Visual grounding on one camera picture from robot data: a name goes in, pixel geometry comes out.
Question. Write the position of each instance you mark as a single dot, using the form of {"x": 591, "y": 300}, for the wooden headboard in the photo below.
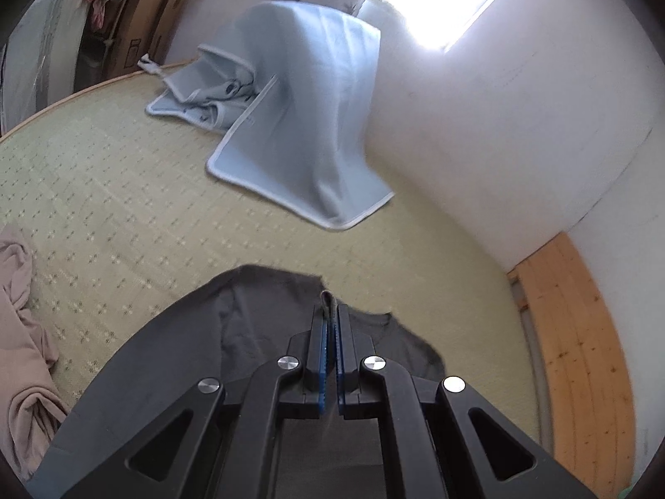
{"x": 592, "y": 416}

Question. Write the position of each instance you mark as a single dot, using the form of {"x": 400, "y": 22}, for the light blue blanket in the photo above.
{"x": 289, "y": 87}

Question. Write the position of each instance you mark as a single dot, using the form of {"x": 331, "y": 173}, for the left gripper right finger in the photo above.
{"x": 440, "y": 439}

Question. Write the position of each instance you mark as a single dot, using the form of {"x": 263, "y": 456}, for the dark grey smile sweatshirt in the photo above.
{"x": 225, "y": 329}

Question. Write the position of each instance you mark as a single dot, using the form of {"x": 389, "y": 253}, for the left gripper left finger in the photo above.
{"x": 218, "y": 440}

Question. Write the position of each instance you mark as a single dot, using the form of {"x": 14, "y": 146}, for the pink garment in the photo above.
{"x": 32, "y": 409}

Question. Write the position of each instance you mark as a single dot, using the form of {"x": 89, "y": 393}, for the cardboard box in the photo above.
{"x": 145, "y": 27}

